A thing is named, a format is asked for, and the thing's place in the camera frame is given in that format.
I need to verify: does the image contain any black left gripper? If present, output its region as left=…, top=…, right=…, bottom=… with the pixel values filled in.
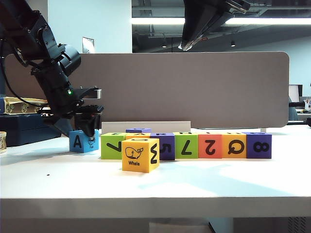
left=40, top=104, right=105, bottom=144

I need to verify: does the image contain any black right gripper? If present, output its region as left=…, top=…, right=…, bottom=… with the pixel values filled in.
left=178, top=0, right=252, bottom=52

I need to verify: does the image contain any blue letter A block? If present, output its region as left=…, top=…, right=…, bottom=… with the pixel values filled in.
left=69, top=130, right=100, bottom=153

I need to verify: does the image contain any green seven block duck print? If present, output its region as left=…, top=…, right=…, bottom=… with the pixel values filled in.
left=100, top=132, right=127, bottom=160

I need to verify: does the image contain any yellow foam block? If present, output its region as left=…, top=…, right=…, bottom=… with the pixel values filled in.
left=125, top=132, right=152, bottom=141

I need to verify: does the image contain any purple giraffe number five block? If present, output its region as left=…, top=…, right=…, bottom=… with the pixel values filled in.
left=150, top=132, right=176, bottom=161

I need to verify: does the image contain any yellow whale letter W block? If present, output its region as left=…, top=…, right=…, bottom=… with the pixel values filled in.
left=121, top=137, right=160, bottom=173

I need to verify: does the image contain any yellow letter Q block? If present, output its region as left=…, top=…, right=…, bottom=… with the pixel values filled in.
left=221, top=133, right=248, bottom=159

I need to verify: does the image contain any dark blue case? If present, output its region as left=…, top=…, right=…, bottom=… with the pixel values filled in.
left=0, top=113, right=63, bottom=148

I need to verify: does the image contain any purple foam block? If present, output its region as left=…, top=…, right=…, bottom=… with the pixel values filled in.
left=125, top=128, right=152, bottom=134

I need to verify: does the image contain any gold ornate box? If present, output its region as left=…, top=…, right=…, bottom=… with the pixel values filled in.
left=4, top=97, right=49, bottom=115

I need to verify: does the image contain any grey desk divider panel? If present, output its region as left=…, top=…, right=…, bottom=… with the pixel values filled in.
left=4, top=51, right=290, bottom=129

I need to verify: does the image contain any beige carved cup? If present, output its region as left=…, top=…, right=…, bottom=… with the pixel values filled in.
left=0, top=132, right=8, bottom=154

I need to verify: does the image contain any green number seven block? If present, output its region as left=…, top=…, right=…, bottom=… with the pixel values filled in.
left=174, top=132, right=199, bottom=159

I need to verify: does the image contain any white background monitor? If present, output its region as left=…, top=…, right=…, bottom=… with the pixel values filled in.
left=288, top=84, right=303, bottom=103

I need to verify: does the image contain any white round pillar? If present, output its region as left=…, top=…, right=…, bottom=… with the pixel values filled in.
left=24, top=0, right=49, bottom=54

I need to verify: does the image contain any red number two block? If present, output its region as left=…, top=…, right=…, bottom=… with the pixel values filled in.
left=198, top=133, right=223, bottom=159

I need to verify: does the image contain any purple number eight block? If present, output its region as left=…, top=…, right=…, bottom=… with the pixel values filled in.
left=244, top=132, right=273, bottom=159

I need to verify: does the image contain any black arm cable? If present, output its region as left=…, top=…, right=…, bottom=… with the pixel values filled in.
left=0, top=38, right=49, bottom=107

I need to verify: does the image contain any silver wall sign plate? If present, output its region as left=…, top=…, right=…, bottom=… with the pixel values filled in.
left=82, top=37, right=95, bottom=53

